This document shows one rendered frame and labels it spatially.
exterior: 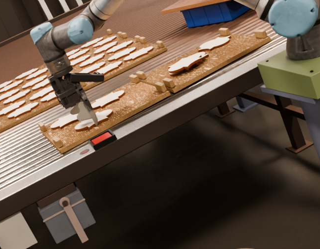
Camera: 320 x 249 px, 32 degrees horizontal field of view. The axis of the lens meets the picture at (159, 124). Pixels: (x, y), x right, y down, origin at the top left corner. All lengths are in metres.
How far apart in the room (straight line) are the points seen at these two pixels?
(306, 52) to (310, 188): 1.34
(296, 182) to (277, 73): 1.39
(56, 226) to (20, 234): 0.11
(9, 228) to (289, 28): 0.98
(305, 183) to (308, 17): 1.58
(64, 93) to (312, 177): 1.56
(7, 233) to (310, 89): 0.97
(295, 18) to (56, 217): 0.89
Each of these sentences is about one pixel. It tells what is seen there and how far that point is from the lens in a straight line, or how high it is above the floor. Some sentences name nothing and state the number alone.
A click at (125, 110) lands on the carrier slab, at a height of 0.94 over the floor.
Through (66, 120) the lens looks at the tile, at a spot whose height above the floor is 0.95.
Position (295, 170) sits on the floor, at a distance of 3.10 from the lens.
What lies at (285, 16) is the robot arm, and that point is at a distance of 1.50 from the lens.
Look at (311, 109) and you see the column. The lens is 1.73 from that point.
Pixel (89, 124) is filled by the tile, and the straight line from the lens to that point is 1.88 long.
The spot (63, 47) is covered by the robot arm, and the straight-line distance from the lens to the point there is 1.79.
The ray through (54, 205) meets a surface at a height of 0.83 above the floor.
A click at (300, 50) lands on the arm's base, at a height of 0.97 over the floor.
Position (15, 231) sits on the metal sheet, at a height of 0.80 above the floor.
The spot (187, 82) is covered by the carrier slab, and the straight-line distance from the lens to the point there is 1.91.
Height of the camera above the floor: 1.46
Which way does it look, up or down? 19 degrees down
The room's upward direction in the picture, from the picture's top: 24 degrees counter-clockwise
